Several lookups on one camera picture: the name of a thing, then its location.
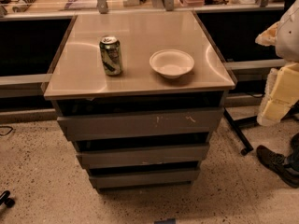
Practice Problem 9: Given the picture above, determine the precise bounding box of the black chair leg base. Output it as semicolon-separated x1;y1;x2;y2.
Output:
223;109;257;156

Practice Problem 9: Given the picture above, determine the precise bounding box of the grey middle drawer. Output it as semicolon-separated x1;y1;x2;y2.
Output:
77;144;209;169

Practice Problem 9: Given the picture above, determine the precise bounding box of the black wheel caster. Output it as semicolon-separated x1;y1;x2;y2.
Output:
0;190;15;208

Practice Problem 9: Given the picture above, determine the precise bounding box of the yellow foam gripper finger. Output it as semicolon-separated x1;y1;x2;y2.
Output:
257;63;299;126

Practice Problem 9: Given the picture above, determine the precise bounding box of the grey top drawer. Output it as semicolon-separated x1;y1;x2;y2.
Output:
57;108;223;141

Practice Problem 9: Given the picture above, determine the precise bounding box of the grey drawer cabinet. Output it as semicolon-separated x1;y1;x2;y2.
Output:
44;11;235;190

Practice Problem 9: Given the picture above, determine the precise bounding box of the white paper bowl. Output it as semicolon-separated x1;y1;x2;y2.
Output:
149;49;194;79

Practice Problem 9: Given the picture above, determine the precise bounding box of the grey bottom drawer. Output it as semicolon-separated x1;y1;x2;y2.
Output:
89;168;200;189

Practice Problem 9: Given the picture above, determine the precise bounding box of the dark sneaker shoe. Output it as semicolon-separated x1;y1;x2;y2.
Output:
256;146;299;189

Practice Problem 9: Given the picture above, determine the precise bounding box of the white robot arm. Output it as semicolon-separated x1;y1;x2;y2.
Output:
255;7;299;126

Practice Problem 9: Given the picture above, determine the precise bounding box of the green soda can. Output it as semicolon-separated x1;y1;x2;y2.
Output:
99;35;122;76

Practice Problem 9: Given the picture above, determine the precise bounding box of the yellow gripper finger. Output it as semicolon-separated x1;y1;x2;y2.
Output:
255;22;278;47

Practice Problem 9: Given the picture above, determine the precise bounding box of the grey drawer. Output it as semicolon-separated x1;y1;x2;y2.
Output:
89;168;200;189
57;108;223;141
77;144;209;169

